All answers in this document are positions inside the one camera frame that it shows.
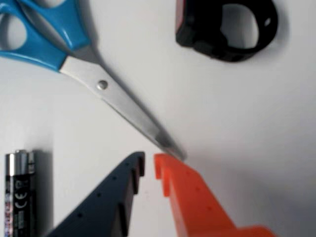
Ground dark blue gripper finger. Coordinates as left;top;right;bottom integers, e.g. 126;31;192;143
45;151;146;237

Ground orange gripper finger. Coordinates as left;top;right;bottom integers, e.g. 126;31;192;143
153;153;276;237

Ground black silver AA battery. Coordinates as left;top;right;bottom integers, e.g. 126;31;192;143
4;149;37;237

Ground blue handled scissors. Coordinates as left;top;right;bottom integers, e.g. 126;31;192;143
0;0;187;161

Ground black ring-shaped part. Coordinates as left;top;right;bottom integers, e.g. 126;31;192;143
175;0;279;63

